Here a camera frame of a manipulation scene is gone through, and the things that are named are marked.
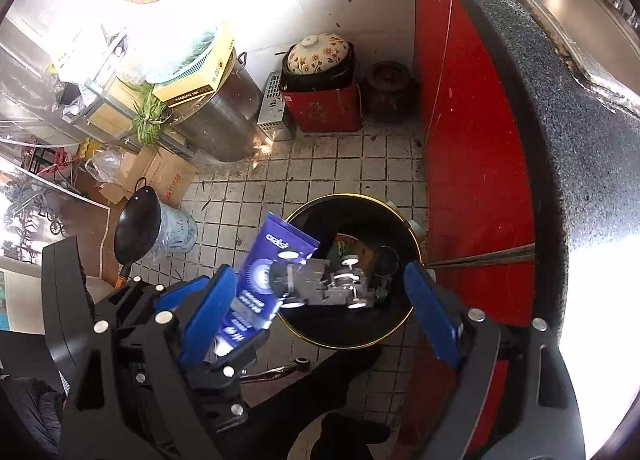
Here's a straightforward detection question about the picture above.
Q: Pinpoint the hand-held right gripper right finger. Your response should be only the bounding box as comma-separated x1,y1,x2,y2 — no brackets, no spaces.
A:
404,262,586,460

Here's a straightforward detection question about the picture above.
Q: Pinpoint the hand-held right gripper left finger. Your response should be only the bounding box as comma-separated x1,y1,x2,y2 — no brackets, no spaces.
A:
60,265,237,460

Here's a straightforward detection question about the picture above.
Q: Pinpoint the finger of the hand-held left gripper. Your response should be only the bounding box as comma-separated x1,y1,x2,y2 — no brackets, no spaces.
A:
187,329,272,438
107,276,211,334

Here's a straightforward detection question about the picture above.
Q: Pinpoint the black gold-rimmed trash bin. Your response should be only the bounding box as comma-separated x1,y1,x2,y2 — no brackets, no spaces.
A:
274,193,427,350

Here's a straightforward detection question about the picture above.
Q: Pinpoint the blue toothpaste tube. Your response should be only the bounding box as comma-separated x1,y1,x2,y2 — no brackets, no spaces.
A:
215,211,321,358

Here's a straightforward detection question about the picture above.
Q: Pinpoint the chrome metal bar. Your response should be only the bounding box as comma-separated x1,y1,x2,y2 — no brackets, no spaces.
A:
240,356,311,383

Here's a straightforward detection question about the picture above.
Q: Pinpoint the plastic-wrapped white bucket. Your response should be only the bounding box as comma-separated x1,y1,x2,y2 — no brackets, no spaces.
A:
150,202,199,266

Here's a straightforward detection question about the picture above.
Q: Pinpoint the black wok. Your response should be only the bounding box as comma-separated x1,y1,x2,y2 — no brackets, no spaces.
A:
114,177,163,291

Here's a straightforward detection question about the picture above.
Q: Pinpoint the white plastic object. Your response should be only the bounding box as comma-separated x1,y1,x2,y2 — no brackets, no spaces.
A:
385,200,428,246

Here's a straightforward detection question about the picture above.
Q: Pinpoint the brown cardboard box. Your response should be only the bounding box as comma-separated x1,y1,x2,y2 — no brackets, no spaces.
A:
97,145,198,208

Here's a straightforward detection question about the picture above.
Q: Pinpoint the clear plastic bag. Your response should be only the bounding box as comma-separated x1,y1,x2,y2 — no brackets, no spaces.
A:
85,147,126,186

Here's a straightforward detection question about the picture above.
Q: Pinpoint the red cabinet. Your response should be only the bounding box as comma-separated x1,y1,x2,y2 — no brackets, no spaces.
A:
400,0,538,460

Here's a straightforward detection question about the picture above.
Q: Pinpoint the large steel pot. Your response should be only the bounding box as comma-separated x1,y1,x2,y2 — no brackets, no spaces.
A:
170,47,263,163

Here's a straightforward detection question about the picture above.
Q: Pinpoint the green leafy plant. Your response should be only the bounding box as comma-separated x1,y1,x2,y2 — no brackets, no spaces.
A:
120,80,173,148

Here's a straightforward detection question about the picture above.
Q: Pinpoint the metal framed glass cabinet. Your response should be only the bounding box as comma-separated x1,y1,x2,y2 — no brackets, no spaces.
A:
0,20,151,151

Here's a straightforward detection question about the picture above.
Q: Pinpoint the yellow and black box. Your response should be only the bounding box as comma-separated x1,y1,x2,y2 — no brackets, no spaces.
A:
150,22,237,108

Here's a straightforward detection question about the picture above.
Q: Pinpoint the grey perforated basket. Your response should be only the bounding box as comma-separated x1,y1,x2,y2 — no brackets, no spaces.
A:
256,71,287,130

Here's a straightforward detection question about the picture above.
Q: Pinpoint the dark clay pot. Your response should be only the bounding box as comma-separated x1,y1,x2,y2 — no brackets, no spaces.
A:
362,61,418,121

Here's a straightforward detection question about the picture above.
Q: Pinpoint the red box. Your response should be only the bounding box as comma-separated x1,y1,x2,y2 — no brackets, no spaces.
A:
280,77,363,133

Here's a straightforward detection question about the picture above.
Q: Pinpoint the green plastic basket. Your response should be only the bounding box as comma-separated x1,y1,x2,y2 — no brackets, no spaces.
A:
145,25,231,83

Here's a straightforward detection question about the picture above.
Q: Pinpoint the floral ceramic pot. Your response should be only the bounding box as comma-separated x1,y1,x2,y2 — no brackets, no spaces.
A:
281,32,356,91

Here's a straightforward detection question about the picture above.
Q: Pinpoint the stainless steel sink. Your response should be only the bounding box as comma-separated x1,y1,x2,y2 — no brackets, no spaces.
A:
460,0,640,116

